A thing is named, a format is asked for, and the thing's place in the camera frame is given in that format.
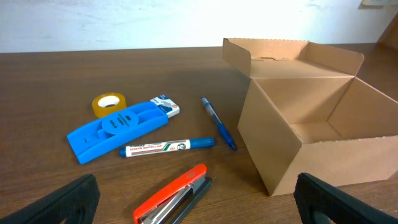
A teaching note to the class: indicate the yellow tape roll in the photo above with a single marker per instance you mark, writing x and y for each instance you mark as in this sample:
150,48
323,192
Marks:
108,103

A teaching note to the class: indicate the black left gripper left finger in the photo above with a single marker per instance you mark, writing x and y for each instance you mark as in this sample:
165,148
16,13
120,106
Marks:
75,202

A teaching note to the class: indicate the cardboard box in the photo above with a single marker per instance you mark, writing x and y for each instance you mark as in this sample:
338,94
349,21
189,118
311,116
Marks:
306,110

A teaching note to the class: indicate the blue ballpoint pen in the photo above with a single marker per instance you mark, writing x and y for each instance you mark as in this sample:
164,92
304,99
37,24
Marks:
220,126

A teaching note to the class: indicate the blue whiteboard eraser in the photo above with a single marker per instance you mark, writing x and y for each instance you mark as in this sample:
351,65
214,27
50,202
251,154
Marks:
103,135

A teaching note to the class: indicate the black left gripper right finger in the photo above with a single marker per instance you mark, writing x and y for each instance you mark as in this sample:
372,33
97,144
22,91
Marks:
319,202

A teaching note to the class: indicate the blue whiteboard marker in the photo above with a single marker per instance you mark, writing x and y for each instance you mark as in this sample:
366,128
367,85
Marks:
169,146

